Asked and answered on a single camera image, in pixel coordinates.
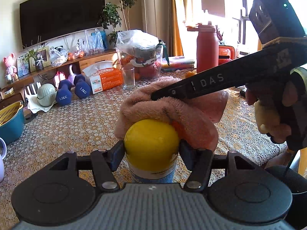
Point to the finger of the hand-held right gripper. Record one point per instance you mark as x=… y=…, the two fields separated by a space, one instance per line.
x=170 y=92

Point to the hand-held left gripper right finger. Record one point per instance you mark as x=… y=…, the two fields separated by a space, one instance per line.
x=186 y=155

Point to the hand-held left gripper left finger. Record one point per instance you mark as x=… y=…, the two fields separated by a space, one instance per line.
x=118 y=155

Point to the pink towel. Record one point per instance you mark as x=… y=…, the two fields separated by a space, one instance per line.
x=191 y=115

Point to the yellow lid jar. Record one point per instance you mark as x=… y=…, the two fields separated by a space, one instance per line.
x=151 y=143

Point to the person's right hand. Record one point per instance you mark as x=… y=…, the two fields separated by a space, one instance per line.
x=271 y=95

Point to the tangerine with stem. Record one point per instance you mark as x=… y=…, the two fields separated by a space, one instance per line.
x=191 y=74

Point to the stack of books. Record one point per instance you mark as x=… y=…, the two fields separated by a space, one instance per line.
x=177 y=64

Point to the clear fruit container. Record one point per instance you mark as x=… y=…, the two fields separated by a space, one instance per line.
x=148 y=69

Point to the orange stool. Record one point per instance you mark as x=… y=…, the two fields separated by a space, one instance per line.
x=226 y=54

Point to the clear drinking glass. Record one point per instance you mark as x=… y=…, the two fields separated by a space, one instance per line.
x=127 y=79

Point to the red water bottle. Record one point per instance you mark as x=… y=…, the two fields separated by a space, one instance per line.
x=207 y=52

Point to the plastic bag covered bowl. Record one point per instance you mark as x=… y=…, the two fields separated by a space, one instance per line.
x=136 y=40

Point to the orange tissue box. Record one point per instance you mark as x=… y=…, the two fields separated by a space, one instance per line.
x=105 y=79

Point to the yellow curtain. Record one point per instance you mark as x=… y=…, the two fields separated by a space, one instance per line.
x=176 y=21

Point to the white standing air conditioner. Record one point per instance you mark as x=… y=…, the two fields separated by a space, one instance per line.
x=158 y=16

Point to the blue dumbbell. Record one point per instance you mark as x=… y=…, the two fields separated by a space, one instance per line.
x=63 y=93
x=82 y=87

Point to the wooden TV stand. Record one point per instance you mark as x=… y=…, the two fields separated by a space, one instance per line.
x=96 y=61

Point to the clear plastic bags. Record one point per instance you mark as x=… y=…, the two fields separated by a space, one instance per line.
x=94 y=42

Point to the pink kettlebell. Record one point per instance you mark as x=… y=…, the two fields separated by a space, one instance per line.
x=73 y=76

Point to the tall potted tree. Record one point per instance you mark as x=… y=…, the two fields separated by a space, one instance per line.
x=120 y=9

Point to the white cloth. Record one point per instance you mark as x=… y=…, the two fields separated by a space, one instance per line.
x=33 y=106

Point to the teal basket yellow strainer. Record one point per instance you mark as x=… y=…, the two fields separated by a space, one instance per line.
x=10 y=122

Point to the plastic bag of fruit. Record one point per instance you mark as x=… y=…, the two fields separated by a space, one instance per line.
x=58 y=57

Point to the lilac mug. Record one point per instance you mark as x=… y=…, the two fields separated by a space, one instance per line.
x=2 y=163

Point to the small potted plant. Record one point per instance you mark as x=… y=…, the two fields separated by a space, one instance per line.
x=39 y=65

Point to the black television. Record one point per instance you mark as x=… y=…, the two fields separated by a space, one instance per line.
x=62 y=12

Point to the pink plush bear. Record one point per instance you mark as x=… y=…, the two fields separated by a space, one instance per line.
x=10 y=67

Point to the photo frame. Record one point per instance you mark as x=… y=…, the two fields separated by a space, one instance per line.
x=43 y=57

